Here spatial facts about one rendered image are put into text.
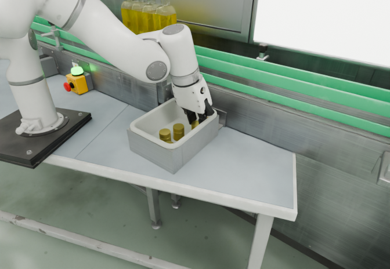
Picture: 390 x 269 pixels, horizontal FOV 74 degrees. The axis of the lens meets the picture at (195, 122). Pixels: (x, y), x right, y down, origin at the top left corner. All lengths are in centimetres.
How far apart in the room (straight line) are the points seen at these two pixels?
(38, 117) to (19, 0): 48
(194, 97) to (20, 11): 40
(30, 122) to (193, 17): 66
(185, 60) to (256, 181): 36
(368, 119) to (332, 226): 63
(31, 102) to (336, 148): 86
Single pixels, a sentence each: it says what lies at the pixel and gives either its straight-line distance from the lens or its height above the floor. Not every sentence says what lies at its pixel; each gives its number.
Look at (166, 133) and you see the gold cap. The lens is 74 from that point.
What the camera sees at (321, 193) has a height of 45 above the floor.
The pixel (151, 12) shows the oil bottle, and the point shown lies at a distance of 98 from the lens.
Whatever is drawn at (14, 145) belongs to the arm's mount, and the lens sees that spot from 91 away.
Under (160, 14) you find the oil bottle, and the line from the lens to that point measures 95.
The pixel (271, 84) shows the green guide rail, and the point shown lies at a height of 94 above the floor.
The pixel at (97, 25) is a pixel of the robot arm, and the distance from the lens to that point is 54.
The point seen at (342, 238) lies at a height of 27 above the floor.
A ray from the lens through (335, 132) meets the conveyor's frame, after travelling 75.
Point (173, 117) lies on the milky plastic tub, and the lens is 88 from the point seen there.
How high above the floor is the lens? 125
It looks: 34 degrees down
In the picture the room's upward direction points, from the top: straight up
